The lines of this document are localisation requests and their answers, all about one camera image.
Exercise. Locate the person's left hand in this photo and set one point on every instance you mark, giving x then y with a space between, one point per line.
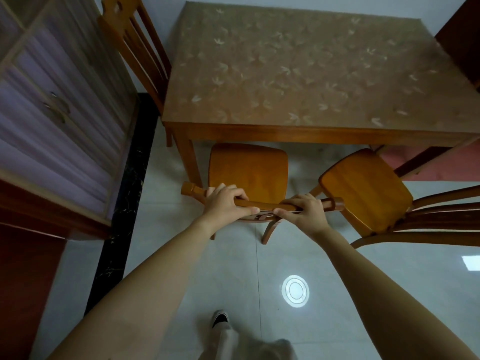
221 206

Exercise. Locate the red floor mat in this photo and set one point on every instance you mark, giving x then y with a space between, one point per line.
450 166

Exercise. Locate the wooden table with patterned cover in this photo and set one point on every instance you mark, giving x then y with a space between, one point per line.
300 71

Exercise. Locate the person's left forearm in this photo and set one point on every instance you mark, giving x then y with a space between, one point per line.
150 292

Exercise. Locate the person's right hand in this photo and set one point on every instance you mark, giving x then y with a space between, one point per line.
309 217

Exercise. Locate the black and white shoe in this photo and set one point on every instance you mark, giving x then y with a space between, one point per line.
220 319

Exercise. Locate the person's right forearm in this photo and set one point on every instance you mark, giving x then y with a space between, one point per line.
378 296

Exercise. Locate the dark red wooden door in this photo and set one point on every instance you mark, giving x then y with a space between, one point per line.
463 33
26 281

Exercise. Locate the orange wooden chair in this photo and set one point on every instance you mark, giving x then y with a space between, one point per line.
247 172
367 191
142 59

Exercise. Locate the beige trousers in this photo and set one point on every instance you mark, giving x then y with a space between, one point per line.
258 348

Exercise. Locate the light wood shelf cabinet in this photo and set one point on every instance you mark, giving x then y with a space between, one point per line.
63 108

